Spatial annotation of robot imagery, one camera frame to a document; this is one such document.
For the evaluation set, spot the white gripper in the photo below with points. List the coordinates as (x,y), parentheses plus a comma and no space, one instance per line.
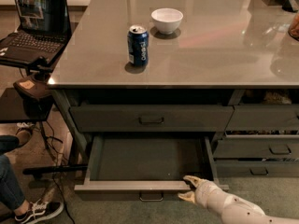
(206,190)

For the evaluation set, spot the blue jeans leg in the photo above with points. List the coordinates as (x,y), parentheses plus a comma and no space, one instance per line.
(10,192)

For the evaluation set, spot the black white sneaker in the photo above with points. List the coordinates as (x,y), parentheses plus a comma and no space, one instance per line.
(40,211)

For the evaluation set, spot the white ceramic bowl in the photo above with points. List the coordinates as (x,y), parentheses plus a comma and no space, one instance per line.
(166,20)

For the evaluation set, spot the blue soda can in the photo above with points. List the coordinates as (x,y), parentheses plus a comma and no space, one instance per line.
(138,42)

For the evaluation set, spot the brown object right edge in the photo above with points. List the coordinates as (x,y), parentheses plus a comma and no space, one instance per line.
(294,27)

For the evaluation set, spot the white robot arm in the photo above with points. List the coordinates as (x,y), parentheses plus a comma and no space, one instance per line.
(231,209)

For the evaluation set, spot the black open laptop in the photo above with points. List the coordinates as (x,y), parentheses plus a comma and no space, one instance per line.
(43,33)

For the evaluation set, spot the black laptop stand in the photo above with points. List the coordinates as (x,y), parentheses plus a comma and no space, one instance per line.
(30,100)

